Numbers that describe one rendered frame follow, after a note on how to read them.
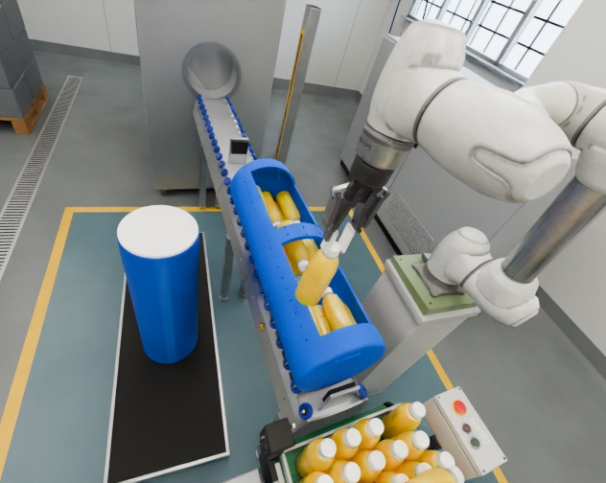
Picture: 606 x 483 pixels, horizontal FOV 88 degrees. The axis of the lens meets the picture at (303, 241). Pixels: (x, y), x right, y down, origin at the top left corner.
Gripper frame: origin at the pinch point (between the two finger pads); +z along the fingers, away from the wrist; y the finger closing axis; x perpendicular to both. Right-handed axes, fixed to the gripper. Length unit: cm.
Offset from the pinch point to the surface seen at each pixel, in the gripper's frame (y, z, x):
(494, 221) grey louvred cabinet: -165, 45, -48
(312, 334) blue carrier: -0.1, 28.8, 7.4
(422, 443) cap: -22, 38, 39
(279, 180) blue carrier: -18, 33, -71
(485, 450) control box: -39, 37, 46
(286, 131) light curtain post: -43, 36, -127
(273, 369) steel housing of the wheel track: 2, 61, 2
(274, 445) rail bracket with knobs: 12, 49, 25
